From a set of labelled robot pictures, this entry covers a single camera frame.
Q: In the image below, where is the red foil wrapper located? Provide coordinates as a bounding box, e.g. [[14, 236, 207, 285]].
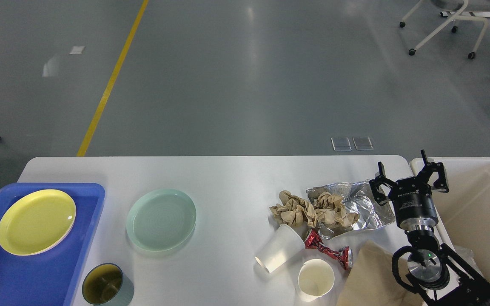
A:
[[305, 229, 353, 271]]

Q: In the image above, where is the light green plate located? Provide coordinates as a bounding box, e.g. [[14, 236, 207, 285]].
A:
[[125, 189, 197, 252]]

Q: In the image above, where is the floor outlet cover right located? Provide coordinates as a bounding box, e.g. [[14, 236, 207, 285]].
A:
[[352, 137, 374, 151]]

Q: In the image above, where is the yellow plate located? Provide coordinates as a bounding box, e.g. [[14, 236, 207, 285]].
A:
[[0, 189, 77, 256]]

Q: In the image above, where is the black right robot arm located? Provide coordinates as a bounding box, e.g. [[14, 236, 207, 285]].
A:
[[369, 150, 490, 306]]

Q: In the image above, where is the crumpled brown paper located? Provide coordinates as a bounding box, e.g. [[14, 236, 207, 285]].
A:
[[270, 190, 317, 228], [313, 192, 359, 229]]

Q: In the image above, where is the crumpled brown paper right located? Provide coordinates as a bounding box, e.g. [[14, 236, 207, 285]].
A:
[[313, 192, 359, 229]]

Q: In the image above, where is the tipped white paper cup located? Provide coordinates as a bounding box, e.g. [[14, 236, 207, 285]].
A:
[[255, 224, 305, 273]]

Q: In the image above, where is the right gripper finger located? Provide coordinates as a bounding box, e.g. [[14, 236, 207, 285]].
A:
[[420, 149, 450, 194], [369, 162, 397, 207]]

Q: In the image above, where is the crumpled brown paper left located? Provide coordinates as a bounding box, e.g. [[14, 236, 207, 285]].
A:
[[270, 190, 317, 228]]

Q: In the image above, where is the upright white paper cup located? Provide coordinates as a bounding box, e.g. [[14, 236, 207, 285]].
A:
[[297, 259, 335, 302]]

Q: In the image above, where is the floor outlet cover left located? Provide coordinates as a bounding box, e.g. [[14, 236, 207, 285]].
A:
[[331, 137, 353, 152]]

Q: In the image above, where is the floor outlet cover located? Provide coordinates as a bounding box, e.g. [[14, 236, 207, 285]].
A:
[[331, 137, 353, 152], [352, 137, 374, 151]]

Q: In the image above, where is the white plastic bin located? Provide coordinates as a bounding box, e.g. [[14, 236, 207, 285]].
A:
[[432, 157, 490, 282]]

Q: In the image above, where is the brown paper bag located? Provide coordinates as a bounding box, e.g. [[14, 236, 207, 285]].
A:
[[336, 240, 424, 306]]

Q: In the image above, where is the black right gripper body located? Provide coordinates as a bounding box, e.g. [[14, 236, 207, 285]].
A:
[[392, 177, 438, 232]]

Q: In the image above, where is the blue plastic tray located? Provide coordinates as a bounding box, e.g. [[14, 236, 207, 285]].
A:
[[0, 183, 105, 306]]

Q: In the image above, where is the silver foil bag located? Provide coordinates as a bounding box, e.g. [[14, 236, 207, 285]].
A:
[[306, 181, 396, 240]]

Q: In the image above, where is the white office chair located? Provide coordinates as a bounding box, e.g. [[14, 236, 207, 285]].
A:
[[408, 0, 490, 60]]

